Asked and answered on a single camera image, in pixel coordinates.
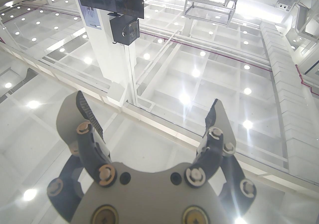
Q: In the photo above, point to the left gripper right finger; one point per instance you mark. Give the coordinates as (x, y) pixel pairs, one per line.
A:
(214, 150)

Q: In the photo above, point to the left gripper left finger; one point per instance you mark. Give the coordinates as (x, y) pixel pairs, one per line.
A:
(87, 145)

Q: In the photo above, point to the small black box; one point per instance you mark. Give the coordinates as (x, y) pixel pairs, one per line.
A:
(123, 29)

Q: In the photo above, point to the white poster on pillar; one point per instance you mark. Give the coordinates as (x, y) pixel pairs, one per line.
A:
(92, 17)

